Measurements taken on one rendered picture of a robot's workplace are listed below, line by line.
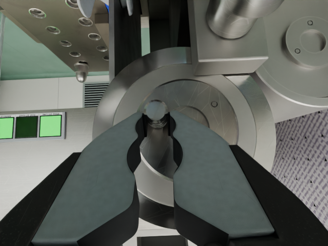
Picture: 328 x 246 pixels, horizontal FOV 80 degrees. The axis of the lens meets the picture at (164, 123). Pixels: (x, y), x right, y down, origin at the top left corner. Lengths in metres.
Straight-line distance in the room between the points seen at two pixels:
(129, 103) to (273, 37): 0.14
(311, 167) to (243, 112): 0.18
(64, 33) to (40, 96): 3.05
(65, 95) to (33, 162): 2.75
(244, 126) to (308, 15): 0.13
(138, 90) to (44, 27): 0.31
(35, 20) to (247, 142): 0.39
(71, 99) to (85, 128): 2.72
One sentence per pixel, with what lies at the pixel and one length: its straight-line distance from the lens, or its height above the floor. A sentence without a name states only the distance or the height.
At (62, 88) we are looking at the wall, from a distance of 3.36.
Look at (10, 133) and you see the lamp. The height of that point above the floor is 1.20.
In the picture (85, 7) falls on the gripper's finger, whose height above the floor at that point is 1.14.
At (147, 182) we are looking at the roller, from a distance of 0.16.
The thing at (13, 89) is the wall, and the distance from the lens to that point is 3.76.
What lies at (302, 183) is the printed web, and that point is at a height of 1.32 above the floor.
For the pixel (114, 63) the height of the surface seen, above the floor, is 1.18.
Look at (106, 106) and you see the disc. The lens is 0.17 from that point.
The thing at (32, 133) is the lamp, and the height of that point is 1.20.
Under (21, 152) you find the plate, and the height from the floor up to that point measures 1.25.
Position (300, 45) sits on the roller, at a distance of 0.22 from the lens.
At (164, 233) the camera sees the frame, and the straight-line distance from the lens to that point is 0.53.
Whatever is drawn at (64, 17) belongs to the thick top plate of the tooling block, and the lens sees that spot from 0.42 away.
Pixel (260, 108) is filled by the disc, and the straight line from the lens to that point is 0.18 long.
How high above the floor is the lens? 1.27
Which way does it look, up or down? 9 degrees down
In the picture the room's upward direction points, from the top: 177 degrees clockwise
